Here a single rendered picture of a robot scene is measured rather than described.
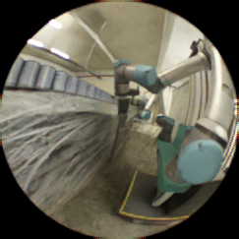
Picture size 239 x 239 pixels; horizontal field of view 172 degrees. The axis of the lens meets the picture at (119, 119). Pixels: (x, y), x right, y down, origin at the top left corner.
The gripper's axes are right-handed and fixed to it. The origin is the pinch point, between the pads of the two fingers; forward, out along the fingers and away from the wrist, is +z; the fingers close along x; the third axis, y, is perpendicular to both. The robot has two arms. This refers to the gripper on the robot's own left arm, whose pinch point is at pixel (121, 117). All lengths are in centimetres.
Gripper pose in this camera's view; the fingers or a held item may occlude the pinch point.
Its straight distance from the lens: 47.6
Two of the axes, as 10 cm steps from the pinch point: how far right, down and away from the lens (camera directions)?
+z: -0.1, 8.0, 6.0
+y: -9.9, 0.7, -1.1
